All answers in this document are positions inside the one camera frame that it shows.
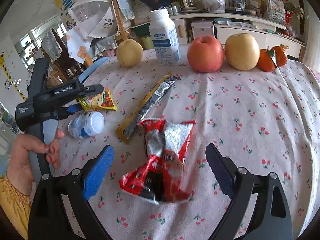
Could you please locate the red white wrapper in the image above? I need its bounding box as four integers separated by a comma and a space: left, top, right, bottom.
119, 119, 196, 204

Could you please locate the yellow sleeve forearm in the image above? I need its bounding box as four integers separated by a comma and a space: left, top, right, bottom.
0, 176, 31, 239

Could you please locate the left hand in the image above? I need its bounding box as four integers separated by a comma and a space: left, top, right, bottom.
6, 128, 65, 197

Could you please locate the small white yogurt bottle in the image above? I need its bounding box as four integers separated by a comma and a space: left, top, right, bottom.
67, 112, 105, 139

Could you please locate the dark wooden chair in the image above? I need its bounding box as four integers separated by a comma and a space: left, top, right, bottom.
41, 28, 83, 80

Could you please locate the yellow green snack wrapper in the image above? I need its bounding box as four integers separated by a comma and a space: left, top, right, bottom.
76, 88, 117, 112

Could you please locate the blue chair back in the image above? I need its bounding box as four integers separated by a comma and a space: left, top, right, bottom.
78, 57, 108, 83

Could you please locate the cherry print tablecloth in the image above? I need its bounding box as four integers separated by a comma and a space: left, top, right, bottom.
56, 46, 319, 239

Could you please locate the dining table with cloth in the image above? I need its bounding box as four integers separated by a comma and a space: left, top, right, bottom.
66, 24, 118, 67

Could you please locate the yellow black stick wrapper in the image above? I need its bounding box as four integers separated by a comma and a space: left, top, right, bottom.
116, 72, 181, 143

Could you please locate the yellow pear left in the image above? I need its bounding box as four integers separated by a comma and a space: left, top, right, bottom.
116, 39, 143, 67

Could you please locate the yellow pear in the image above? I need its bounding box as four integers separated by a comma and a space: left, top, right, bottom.
225, 33, 260, 71
116, 39, 143, 67

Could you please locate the orange tangerine front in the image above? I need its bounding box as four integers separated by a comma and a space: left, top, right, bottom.
257, 49, 277, 72

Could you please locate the orange tangerine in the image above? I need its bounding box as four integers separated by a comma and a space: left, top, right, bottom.
257, 49, 277, 72
272, 46, 288, 67

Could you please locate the white mesh food cover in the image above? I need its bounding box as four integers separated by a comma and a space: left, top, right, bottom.
68, 0, 117, 38

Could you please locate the red apple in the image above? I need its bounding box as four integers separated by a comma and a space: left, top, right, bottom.
187, 36, 225, 73

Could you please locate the yellow pear right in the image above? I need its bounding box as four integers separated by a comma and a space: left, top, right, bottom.
225, 33, 260, 71

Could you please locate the orange tangerine back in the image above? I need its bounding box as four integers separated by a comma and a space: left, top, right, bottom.
272, 46, 288, 67

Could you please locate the green waste bin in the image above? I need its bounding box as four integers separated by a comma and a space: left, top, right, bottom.
140, 35, 154, 50

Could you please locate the wooden dining chair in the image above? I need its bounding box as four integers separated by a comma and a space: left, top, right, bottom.
111, 0, 135, 41

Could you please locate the white TV cabinet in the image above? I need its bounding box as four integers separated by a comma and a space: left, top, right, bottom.
131, 0, 307, 59

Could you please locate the white plastic bottle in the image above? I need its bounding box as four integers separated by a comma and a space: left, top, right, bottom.
149, 9, 181, 66

